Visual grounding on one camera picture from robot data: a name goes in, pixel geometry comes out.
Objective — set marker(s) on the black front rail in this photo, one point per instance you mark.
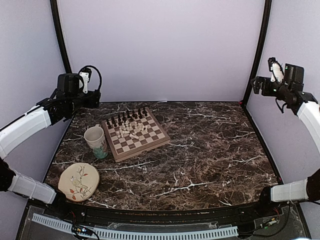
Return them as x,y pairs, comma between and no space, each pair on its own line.
228,213

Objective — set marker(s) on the bird painted ceramic plate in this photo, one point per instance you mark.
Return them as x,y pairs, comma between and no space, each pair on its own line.
79,181

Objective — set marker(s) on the black frame post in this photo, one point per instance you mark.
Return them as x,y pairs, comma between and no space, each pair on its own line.
60,36
259,51

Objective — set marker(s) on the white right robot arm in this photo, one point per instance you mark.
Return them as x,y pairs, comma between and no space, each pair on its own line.
307,109

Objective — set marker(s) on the black chess rook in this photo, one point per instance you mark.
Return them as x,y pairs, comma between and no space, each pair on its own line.
145,113
108,123

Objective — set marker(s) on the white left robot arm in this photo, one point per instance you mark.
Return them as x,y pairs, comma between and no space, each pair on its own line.
44,114

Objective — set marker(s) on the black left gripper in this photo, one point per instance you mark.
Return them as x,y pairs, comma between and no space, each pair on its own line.
93,101

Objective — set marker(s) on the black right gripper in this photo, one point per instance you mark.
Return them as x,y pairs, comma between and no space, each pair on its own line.
257,88

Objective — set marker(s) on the grey slotted cable duct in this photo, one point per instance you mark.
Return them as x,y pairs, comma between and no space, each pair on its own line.
119,231

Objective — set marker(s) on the floral ceramic mug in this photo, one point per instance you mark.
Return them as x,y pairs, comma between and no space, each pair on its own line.
96,140

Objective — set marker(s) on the left black frame post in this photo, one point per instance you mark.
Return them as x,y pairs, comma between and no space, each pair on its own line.
60,36

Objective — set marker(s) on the wooden chess board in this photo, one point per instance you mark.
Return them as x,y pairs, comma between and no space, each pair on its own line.
132,133

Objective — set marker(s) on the right black frame post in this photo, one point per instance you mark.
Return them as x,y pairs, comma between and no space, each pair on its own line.
259,51

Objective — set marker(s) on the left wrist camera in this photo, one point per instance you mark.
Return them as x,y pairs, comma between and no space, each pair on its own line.
83,83

